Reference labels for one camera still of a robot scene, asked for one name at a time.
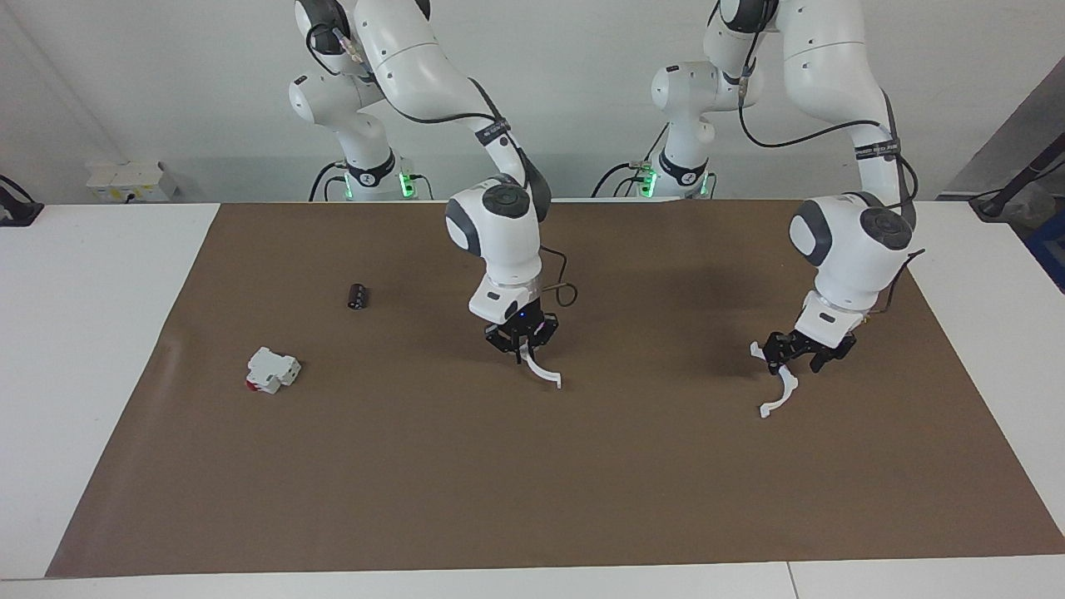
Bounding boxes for blue box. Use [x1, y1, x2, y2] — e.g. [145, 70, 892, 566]
[1025, 208, 1065, 294]

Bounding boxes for brown table mat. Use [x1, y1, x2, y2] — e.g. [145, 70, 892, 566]
[46, 200, 1065, 580]

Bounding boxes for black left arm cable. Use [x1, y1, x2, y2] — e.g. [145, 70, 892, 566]
[736, 58, 926, 319]

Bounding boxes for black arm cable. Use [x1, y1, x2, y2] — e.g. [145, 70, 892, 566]
[306, 21, 578, 310]
[736, 58, 926, 319]

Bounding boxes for white circuit breaker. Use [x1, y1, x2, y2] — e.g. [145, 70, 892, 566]
[246, 347, 301, 395]

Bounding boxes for black base cable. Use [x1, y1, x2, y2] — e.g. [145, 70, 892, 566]
[592, 125, 671, 199]
[309, 161, 344, 202]

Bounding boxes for white power strip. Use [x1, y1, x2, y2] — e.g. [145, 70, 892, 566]
[86, 161, 179, 204]

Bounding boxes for white half pipe clamp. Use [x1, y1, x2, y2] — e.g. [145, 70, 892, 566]
[750, 341, 800, 419]
[520, 349, 563, 390]

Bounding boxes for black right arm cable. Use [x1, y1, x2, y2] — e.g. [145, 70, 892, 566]
[306, 21, 578, 310]

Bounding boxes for black stand pole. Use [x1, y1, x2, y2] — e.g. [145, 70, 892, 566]
[969, 133, 1065, 222]

